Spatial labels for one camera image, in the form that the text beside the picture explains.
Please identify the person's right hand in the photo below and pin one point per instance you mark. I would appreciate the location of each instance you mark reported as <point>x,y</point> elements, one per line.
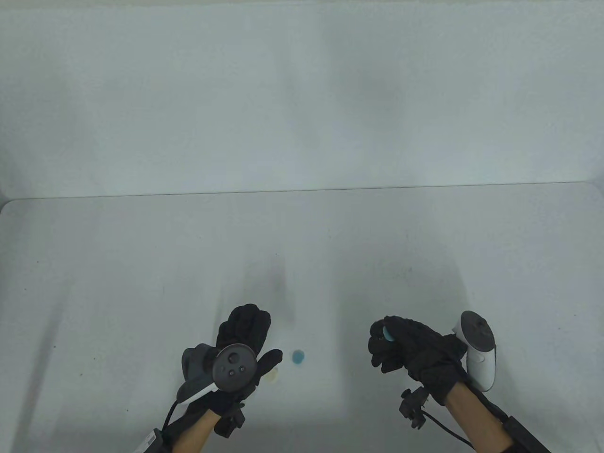
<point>420,351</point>

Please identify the person's left hand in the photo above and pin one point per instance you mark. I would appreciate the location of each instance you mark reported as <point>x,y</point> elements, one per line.
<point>245,328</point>

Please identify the blue plasticine ball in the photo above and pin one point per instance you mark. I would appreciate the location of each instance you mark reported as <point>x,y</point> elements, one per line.
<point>389,334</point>
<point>298,357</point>

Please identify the white plasticine disc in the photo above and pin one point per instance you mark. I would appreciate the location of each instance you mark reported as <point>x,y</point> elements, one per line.
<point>272,375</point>

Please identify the person's right forearm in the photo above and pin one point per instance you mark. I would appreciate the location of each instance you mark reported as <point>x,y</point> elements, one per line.
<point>476,420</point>

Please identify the person's left forearm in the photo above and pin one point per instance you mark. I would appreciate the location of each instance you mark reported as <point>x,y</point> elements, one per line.
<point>198,434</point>

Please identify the black right forearm box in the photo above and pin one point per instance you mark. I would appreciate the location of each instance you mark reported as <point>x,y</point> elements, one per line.
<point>526,438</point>

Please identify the black left forearm box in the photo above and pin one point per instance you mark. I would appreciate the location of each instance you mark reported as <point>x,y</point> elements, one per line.
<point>151,442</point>

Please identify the grey white left controller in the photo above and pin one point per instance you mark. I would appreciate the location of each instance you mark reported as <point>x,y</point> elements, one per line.
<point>234,368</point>

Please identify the grey white controller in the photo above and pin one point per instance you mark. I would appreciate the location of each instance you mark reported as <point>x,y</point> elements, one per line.
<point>481,354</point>
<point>234,368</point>

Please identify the grey white right controller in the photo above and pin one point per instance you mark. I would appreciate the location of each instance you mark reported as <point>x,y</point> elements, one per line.
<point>481,354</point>

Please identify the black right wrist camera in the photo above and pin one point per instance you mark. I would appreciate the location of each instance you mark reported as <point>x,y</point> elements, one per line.
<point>413,406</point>

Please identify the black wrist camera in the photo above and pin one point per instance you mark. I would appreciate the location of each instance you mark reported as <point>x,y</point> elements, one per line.
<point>231,420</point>
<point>413,406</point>

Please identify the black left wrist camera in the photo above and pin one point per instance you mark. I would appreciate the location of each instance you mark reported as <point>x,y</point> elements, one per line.
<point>231,420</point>

